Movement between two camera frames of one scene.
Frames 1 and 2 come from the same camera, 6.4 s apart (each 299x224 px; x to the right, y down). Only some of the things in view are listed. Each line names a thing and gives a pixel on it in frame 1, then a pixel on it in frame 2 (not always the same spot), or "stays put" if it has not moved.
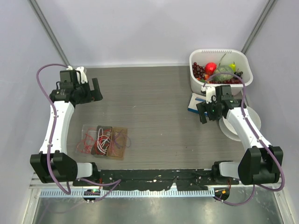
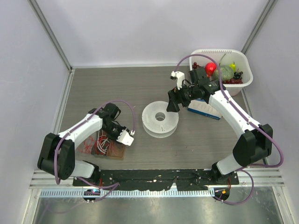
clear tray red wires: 85,144 stays put
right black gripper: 203,107 to 175,94
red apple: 210,68 stays put
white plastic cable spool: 228,131 to 157,122
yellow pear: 233,66 stays put
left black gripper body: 84,93 to 114,130
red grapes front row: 232,81 stays put
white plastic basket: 240,58 stays put
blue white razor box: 196,99 stays put
